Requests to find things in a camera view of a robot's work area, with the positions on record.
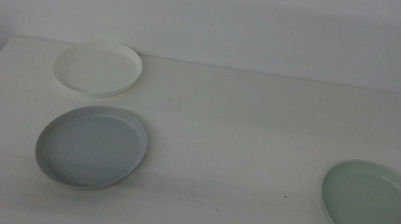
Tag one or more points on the grey shallow bowl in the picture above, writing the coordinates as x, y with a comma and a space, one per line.
89, 149

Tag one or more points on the white shallow bowl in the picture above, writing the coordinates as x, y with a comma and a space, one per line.
96, 70

